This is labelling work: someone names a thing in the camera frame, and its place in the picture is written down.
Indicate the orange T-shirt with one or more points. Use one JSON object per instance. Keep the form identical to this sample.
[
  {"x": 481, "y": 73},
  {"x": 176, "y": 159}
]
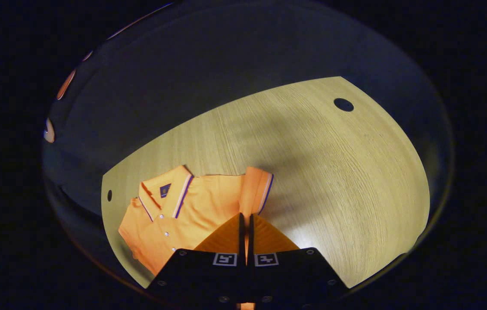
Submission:
[{"x": 200, "y": 206}]

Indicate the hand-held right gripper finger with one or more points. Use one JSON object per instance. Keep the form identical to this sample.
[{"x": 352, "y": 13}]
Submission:
[
  {"x": 250, "y": 241},
  {"x": 241, "y": 241}
]

